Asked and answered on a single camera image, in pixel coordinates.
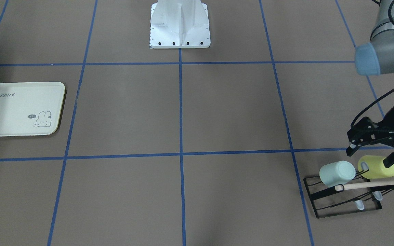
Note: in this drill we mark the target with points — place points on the cream rabbit print tray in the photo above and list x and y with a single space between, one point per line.
30 108

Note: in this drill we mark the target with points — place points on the white metal mount base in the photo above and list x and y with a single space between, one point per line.
179 24

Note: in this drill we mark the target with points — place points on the yellow cup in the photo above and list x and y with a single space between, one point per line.
378 167

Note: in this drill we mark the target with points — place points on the black wire cup rack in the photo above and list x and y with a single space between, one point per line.
358 195

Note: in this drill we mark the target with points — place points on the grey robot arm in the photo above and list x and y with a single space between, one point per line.
373 59

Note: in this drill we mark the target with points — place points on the mint green cup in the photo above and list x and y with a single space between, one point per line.
337 173

